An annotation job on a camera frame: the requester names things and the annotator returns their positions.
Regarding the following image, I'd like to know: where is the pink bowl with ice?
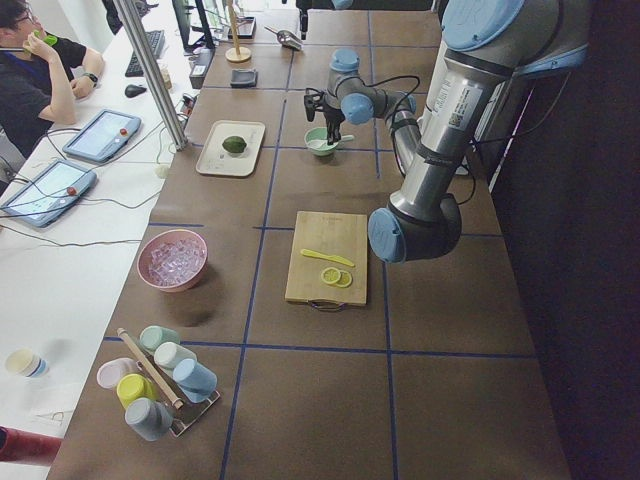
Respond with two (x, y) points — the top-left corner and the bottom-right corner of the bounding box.
(137, 229), (208, 293)

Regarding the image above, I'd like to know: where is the green avocado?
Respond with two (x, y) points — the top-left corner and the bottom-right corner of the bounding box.
(222, 135), (247, 155)

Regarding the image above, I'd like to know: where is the white plastic cup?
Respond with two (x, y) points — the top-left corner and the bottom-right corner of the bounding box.
(154, 341), (197, 371)

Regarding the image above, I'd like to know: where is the white plastic spoon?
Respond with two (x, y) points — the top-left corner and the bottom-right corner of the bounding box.
(307, 135), (355, 151)

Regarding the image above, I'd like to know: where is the lemon slice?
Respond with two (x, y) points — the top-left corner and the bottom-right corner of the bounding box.
(320, 267), (342, 285)
(335, 270), (353, 288)

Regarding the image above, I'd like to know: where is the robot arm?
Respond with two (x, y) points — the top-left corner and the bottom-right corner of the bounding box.
(295, 0), (353, 40)
(304, 1), (592, 263)

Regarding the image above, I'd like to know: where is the black computer mouse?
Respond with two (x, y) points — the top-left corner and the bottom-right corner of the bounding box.
(124, 84), (147, 98)

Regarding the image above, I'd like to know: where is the metal scoop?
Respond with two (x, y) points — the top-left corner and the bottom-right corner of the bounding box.
(265, 26), (303, 51)

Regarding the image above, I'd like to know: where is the teach pendant tablet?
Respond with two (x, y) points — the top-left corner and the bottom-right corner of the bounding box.
(1, 159), (98, 228)
(62, 109), (142, 164)

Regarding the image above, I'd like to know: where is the light green bowl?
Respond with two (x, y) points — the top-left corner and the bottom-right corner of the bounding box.
(304, 127), (339, 157)

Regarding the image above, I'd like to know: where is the yellow plastic cup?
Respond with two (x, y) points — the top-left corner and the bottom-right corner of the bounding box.
(116, 373), (159, 409)

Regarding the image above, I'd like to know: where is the white wire cup rack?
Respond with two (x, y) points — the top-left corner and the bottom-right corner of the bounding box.
(128, 344), (222, 438)

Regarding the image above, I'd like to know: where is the wooden mug tree stand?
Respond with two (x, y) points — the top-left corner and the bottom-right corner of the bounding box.
(225, 0), (252, 64)

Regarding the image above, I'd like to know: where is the wooden cutting board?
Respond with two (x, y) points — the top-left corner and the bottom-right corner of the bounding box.
(285, 211), (368, 306)

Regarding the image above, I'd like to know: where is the grey folded cloth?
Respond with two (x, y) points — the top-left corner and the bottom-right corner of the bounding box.
(230, 69), (258, 88)

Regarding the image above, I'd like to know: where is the wooden rack handle rod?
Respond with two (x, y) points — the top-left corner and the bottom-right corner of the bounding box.
(117, 328), (184, 410)

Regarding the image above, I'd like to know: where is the white rabbit tray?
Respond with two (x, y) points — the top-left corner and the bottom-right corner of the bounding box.
(195, 120), (266, 177)

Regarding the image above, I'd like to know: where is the black keyboard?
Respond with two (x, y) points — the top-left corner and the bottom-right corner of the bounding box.
(124, 29), (167, 78)

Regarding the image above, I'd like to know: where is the far teach pendant tablet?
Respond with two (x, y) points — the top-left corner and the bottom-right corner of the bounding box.
(62, 109), (142, 164)

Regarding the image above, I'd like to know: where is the green plastic cup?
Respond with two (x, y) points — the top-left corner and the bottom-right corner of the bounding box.
(139, 325), (181, 354)

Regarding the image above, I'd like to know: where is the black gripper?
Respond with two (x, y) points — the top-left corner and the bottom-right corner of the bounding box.
(296, 0), (311, 40)
(304, 87), (344, 144)

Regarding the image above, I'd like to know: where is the person in black shirt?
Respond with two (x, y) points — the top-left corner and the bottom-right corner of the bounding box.
(1, 1), (105, 158)

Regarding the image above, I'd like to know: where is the paper cup on desk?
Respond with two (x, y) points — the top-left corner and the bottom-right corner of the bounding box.
(5, 348), (49, 378)

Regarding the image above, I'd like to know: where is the cutting board metal handle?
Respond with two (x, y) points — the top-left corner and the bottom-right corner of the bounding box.
(307, 299), (346, 312)

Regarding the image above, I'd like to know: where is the aluminium frame post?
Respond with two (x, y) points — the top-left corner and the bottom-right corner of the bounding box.
(114, 0), (188, 151)

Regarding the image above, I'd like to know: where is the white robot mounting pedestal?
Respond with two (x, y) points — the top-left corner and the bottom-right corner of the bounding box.
(454, 141), (474, 177)

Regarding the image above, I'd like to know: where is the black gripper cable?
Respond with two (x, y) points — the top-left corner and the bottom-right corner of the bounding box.
(305, 74), (421, 131)

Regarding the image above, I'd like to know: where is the grey plastic cup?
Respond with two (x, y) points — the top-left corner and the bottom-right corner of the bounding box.
(125, 397), (174, 441)

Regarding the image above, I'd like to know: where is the lower lemon slice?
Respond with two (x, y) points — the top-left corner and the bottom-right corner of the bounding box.
(335, 270), (353, 288)

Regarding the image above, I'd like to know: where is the blue plastic cup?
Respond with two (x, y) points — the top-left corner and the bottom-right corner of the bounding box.
(172, 358), (218, 403)

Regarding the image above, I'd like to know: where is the upper lemon slice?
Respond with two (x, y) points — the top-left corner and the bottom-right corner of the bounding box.
(320, 267), (342, 285)

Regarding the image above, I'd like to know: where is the pink plastic cup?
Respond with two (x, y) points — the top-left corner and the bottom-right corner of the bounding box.
(96, 357), (138, 390)

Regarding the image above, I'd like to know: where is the near teach pendant tablet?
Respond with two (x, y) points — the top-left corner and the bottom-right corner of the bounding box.
(1, 159), (98, 228)

